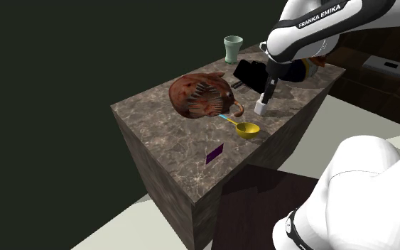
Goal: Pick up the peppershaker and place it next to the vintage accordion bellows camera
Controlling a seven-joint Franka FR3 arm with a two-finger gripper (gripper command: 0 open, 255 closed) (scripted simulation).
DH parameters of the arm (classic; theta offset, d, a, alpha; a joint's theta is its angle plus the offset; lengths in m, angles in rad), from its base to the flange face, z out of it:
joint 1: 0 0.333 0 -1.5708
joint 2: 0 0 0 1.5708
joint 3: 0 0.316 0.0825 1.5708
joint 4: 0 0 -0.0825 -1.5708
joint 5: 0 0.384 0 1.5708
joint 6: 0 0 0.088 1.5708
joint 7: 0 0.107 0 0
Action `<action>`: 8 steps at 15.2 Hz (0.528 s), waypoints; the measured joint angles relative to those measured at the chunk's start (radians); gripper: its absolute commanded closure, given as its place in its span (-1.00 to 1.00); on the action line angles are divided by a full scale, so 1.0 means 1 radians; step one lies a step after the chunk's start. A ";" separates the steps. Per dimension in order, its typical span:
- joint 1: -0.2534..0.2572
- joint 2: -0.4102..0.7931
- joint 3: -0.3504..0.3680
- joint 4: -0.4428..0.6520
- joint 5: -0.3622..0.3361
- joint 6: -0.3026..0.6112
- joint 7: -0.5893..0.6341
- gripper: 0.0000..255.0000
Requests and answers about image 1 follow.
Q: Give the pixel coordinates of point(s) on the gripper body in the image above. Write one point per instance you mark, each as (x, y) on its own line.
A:
(278, 70)

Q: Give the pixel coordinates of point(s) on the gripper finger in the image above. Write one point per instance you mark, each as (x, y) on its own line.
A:
(269, 90)

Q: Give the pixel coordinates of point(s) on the pale green cup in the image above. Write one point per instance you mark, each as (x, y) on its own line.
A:
(233, 48)

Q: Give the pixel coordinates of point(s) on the blue and orange figure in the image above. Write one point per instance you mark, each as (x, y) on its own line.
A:
(305, 69)

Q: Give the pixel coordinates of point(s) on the brown wooden cabinet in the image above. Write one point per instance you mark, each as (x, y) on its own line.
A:
(366, 90)

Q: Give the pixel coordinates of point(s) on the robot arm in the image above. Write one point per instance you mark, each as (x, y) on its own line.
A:
(366, 194)

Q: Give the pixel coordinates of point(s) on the white cube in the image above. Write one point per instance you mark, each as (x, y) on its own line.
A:
(260, 108)

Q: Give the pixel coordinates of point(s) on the small black bar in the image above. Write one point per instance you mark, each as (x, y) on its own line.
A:
(236, 84)

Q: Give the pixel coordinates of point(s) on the brown anglerfish figure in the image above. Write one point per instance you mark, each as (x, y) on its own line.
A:
(199, 94)

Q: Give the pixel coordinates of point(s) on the purple card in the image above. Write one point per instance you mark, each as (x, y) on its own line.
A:
(215, 153)

